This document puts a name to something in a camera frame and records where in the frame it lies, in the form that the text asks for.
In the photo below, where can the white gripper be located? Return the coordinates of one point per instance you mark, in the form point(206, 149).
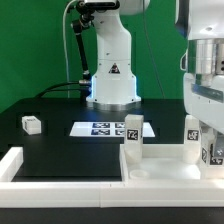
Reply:
point(207, 105)

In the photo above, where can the white square tabletop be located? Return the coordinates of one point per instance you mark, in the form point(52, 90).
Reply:
point(166, 162)

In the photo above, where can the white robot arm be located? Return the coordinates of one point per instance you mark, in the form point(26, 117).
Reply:
point(201, 22)

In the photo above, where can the white U-shaped obstacle fence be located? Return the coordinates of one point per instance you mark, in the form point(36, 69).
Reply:
point(130, 193)

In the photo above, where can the white fiducial tag sheet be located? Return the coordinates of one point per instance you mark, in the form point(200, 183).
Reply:
point(98, 129)

